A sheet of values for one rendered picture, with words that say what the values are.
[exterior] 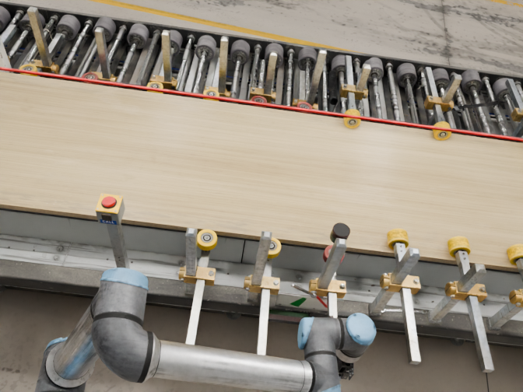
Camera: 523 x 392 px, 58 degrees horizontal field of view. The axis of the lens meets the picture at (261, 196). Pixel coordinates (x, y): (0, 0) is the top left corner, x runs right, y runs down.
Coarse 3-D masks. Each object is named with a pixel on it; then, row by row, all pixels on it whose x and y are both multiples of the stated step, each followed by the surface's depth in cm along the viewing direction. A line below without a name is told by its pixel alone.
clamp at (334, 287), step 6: (312, 282) 180; (330, 282) 180; (336, 282) 181; (342, 282) 181; (312, 288) 179; (318, 288) 178; (330, 288) 179; (336, 288) 179; (318, 294) 181; (324, 294) 181; (336, 294) 180; (342, 294) 180
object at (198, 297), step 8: (208, 256) 185; (200, 264) 182; (200, 280) 178; (200, 288) 176; (200, 296) 174; (192, 304) 172; (200, 304) 172; (192, 312) 170; (192, 320) 168; (192, 328) 166; (192, 336) 165; (192, 344) 163
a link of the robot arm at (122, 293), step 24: (120, 288) 113; (144, 288) 117; (96, 312) 111; (120, 312) 109; (144, 312) 116; (72, 336) 132; (48, 360) 148; (72, 360) 136; (96, 360) 140; (48, 384) 148; (72, 384) 148
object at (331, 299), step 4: (328, 292) 179; (332, 292) 179; (328, 296) 178; (332, 296) 178; (336, 296) 178; (328, 300) 177; (332, 300) 177; (336, 300) 177; (328, 304) 176; (332, 304) 176; (336, 304) 176; (328, 308) 175; (332, 308) 175; (336, 308) 175; (328, 312) 174; (332, 312) 174; (336, 312) 174; (336, 316) 173
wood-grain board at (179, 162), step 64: (0, 128) 206; (64, 128) 210; (128, 128) 215; (192, 128) 219; (256, 128) 224; (320, 128) 230; (384, 128) 235; (0, 192) 185; (64, 192) 189; (128, 192) 192; (192, 192) 196; (256, 192) 200; (320, 192) 204; (384, 192) 208; (448, 192) 213; (512, 192) 218; (448, 256) 191
